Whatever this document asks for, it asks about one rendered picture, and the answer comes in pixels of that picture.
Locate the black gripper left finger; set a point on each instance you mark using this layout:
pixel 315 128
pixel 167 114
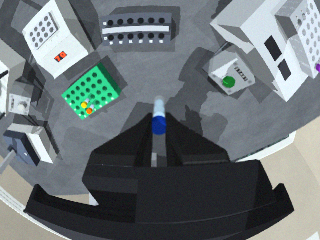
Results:
pixel 127 147

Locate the green tube rack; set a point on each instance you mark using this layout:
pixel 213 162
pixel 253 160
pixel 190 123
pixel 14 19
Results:
pixel 104 96

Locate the orange-capped tube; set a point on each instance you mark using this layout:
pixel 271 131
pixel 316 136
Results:
pixel 90 109

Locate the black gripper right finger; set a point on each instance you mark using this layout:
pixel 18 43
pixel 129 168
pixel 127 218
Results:
pixel 189 147

